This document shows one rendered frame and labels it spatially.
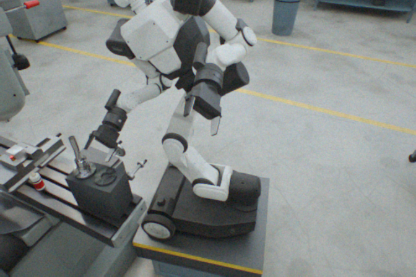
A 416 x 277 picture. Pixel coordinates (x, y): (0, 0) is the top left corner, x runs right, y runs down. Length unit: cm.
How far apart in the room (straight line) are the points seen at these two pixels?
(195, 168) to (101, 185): 59
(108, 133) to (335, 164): 229
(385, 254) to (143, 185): 197
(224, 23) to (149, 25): 28
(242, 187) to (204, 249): 44
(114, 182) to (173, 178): 72
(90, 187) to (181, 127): 50
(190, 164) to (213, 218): 35
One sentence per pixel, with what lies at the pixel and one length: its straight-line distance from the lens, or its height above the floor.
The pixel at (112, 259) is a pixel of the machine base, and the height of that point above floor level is 20.
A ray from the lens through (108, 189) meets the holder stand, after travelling 119.
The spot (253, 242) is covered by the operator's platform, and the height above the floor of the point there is 40.
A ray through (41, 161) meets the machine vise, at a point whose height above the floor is 96.
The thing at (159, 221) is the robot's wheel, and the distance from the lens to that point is 168.
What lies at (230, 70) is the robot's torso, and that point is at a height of 144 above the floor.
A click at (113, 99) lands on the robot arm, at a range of 126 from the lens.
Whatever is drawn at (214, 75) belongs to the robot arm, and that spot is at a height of 159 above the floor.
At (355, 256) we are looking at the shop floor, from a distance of 246.
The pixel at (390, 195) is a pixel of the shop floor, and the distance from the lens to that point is 296.
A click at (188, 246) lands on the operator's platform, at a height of 40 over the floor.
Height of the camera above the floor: 201
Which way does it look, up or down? 39 degrees down
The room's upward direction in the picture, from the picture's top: straight up
